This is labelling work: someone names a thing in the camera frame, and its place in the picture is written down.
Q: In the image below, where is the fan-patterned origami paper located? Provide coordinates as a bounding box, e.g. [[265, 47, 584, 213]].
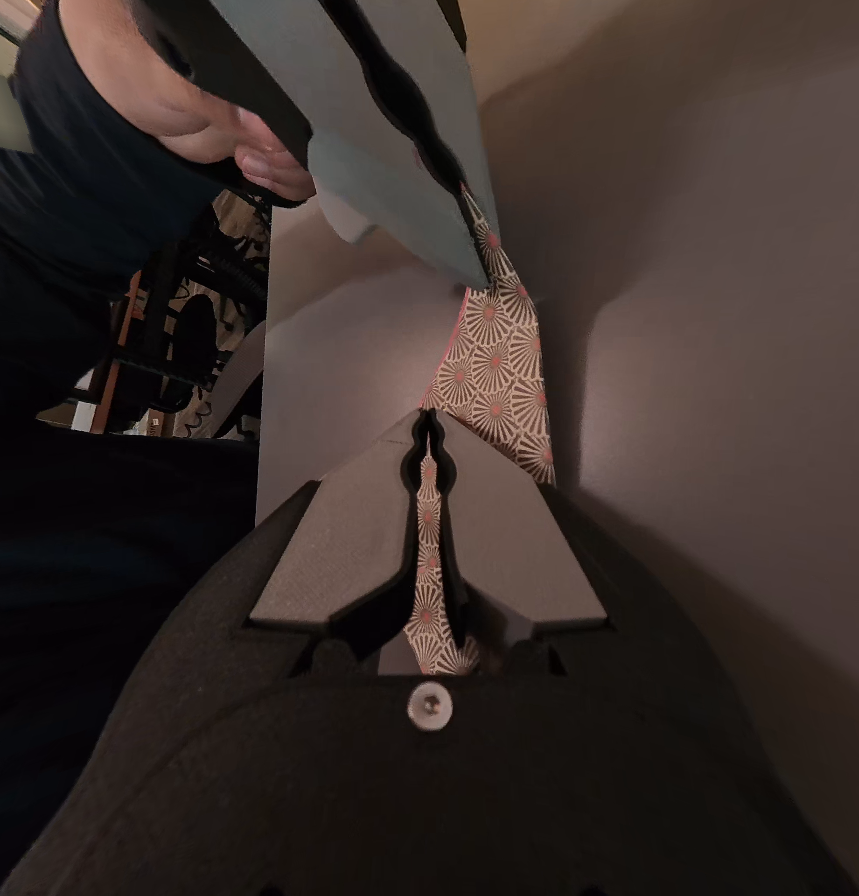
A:
[[401, 183, 558, 676]]

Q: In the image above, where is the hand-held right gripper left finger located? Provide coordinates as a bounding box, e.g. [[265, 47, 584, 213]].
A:
[[248, 409, 432, 660]]

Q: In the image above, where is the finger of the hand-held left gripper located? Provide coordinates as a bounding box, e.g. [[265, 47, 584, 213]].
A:
[[212, 0, 489, 289], [338, 0, 503, 239]]

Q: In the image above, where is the black office chair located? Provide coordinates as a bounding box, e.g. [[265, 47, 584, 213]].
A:
[[107, 189, 271, 442]]

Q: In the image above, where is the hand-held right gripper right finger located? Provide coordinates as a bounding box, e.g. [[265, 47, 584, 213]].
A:
[[426, 409, 608, 651]]

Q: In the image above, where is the person's left forearm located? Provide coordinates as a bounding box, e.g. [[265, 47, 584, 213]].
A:
[[55, 0, 216, 144]]

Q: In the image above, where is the person's left hand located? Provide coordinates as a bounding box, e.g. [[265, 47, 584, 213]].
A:
[[155, 98, 316, 204]]

